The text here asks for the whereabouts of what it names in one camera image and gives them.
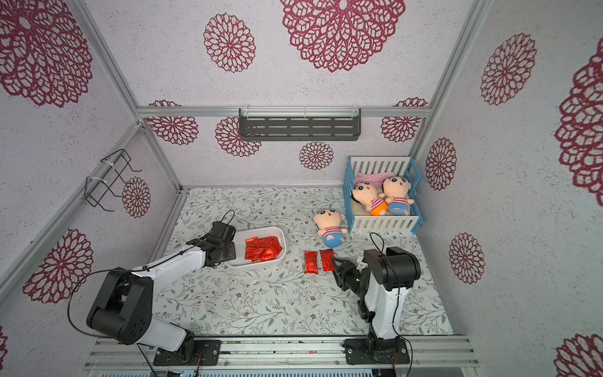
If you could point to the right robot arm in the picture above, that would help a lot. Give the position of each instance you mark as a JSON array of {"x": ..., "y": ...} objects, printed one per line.
[{"x": 382, "y": 285}]

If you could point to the pink blanket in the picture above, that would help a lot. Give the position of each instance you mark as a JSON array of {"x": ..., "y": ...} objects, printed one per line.
[{"x": 374, "y": 179}]

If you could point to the plush doll blue shorts crib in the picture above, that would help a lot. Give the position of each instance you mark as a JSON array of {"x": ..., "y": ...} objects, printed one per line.
[{"x": 396, "y": 190}]

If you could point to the black wire wall rack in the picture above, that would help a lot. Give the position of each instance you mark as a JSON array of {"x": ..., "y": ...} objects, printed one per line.
[{"x": 96, "y": 188}]

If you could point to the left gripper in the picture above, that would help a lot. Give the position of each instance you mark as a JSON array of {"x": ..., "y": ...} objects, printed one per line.
[{"x": 232, "y": 254}]

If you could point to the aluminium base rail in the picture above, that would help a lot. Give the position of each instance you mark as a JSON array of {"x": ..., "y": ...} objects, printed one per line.
[{"x": 280, "y": 352}]

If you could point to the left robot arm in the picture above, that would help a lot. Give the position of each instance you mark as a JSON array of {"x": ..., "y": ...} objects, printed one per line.
[{"x": 123, "y": 309}]

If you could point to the red tea bag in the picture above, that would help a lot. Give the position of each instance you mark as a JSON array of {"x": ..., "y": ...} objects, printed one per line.
[
  {"x": 311, "y": 259},
  {"x": 259, "y": 246},
  {"x": 326, "y": 259}
]

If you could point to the plush doll blue shorts table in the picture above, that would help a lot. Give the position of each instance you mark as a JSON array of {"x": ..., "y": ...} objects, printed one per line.
[{"x": 329, "y": 224}]

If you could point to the white plastic storage box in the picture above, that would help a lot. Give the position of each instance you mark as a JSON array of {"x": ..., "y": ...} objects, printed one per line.
[{"x": 240, "y": 264}]

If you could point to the grey wall shelf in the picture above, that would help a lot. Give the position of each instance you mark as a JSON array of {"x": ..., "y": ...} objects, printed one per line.
[{"x": 305, "y": 125}]

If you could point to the red tea bag lower box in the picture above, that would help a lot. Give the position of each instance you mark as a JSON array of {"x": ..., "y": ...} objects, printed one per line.
[{"x": 264, "y": 255}]

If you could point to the plush doll orange shorts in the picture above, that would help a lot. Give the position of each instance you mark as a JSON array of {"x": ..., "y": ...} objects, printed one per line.
[{"x": 366, "y": 194}]

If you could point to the red tea bag in box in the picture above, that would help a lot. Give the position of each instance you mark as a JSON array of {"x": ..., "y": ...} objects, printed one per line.
[{"x": 259, "y": 246}]

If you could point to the blue white toy crib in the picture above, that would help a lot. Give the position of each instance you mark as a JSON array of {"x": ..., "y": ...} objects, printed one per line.
[{"x": 358, "y": 219}]

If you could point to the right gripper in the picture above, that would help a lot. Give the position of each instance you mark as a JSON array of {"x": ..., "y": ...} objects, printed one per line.
[{"x": 345, "y": 276}]

